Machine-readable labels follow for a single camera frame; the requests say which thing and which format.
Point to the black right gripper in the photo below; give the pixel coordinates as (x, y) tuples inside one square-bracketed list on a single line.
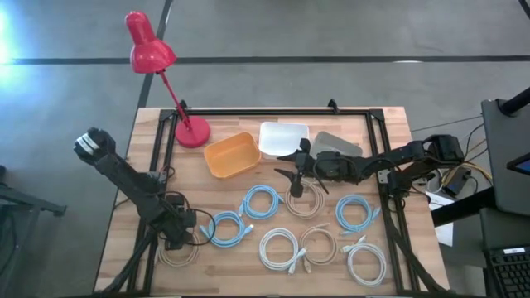
[(333, 165)]

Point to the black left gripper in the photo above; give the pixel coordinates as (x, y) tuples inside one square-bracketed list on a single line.
[(174, 229)]

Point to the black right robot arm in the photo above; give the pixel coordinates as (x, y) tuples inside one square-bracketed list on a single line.
[(397, 155)]

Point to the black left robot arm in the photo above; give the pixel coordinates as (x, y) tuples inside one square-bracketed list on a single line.
[(124, 174)]

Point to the white plastic bin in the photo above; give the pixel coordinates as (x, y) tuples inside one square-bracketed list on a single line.
[(281, 138)]

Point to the gray plastic bin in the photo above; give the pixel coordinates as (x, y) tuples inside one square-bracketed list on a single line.
[(335, 145)]

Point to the orange plastic bin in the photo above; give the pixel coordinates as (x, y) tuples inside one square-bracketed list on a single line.
[(232, 155)]

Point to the black table clamp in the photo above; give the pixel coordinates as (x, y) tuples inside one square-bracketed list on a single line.
[(182, 103), (331, 104)]

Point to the black power box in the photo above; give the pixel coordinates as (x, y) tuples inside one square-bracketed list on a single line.
[(455, 182)]

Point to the white paper sheet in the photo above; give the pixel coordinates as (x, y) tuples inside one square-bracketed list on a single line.
[(445, 234)]

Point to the black metal stand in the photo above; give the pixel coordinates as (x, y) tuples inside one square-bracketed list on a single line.
[(25, 198)]

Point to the black desk beam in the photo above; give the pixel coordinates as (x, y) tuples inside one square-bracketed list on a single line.
[(459, 207)]

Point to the red desk lamp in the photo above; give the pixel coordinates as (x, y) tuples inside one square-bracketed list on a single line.
[(147, 51)]

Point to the dark gray side desk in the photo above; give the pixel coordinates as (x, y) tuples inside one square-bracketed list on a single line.
[(509, 136)]

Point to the tablet with blue screen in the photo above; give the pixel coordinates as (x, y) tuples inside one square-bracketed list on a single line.
[(522, 164)]

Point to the black pole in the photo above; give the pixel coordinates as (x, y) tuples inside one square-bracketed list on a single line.
[(515, 101)]

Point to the black keyboard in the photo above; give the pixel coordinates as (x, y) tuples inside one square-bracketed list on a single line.
[(511, 273)]

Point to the black aluminium table frame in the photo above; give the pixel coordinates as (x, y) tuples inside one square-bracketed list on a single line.
[(269, 111)]

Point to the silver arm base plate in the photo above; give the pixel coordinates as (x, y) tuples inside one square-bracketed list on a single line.
[(383, 176)]

